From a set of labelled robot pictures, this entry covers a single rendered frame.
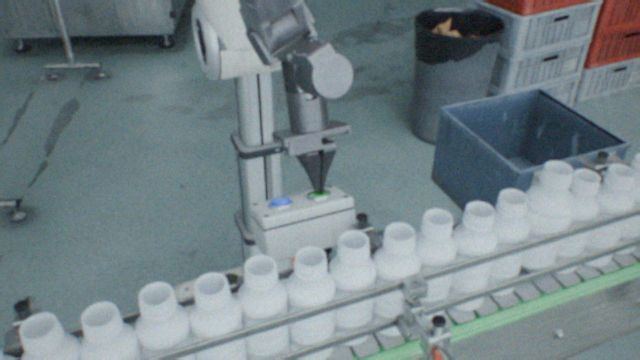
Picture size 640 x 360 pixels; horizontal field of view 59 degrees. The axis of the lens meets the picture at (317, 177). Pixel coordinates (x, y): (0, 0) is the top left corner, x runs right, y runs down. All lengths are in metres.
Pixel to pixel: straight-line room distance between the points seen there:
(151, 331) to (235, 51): 0.64
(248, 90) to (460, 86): 1.85
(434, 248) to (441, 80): 2.22
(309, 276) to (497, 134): 1.05
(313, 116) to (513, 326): 0.42
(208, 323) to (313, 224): 0.24
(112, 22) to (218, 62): 3.30
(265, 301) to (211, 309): 0.06
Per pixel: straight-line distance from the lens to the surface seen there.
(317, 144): 0.80
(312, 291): 0.68
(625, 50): 3.98
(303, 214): 0.81
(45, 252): 2.66
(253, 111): 1.26
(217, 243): 2.48
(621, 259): 1.03
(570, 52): 3.51
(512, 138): 1.67
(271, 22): 0.77
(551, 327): 0.97
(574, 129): 1.57
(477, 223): 0.76
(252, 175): 1.33
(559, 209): 0.83
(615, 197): 0.92
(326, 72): 0.72
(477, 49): 2.87
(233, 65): 1.15
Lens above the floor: 1.62
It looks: 35 degrees down
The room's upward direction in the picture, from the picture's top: straight up
